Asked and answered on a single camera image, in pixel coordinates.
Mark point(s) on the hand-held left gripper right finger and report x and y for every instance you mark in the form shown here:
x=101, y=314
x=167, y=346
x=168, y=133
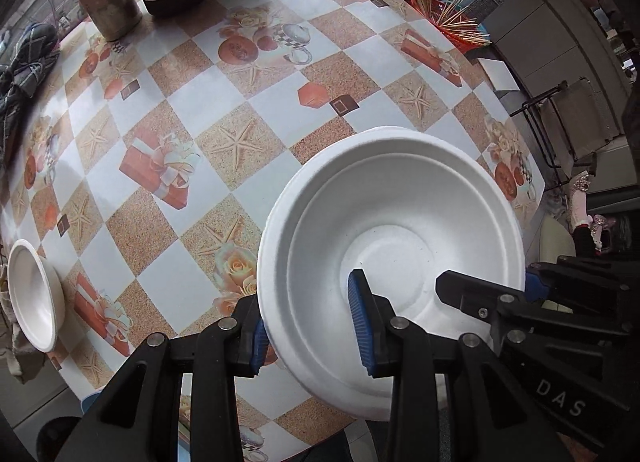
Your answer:
x=362, y=322

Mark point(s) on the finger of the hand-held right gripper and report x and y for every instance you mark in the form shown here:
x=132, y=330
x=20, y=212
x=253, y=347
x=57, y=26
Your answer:
x=465, y=294
x=534, y=287

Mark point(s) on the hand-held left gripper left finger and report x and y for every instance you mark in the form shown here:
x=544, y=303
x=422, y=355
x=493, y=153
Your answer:
x=257, y=342

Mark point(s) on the white paper bowl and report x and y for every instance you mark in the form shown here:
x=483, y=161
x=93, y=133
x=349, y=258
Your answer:
x=400, y=202
x=32, y=292

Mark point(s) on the cream stool seat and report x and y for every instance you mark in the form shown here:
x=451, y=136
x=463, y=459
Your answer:
x=555, y=247

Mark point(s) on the pink sequined shoe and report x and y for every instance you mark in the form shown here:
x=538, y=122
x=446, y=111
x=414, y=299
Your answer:
x=579, y=207

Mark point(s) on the white paper sheet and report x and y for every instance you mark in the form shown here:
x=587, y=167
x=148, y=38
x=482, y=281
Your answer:
x=497, y=74

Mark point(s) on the beige crumpled cloth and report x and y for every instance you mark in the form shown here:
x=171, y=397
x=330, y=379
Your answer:
x=20, y=362

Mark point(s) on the grey cabinet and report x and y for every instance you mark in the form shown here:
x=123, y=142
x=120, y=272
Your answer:
x=550, y=31

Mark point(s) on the checkered printed tablecloth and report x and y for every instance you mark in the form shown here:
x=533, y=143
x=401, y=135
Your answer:
x=200, y=91

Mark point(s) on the bundle of wooden skewers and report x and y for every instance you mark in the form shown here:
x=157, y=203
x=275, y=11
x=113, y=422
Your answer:
x=450, y=21

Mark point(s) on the dark plaid cloth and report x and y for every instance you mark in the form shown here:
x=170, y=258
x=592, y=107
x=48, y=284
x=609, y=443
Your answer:
x=12, y=96

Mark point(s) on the plaid fabric slipper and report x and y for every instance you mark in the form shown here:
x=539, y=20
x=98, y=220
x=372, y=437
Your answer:
x=35, y=49

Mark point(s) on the black frame beige chair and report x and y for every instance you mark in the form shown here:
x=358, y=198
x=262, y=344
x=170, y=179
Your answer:
x=587, y=116

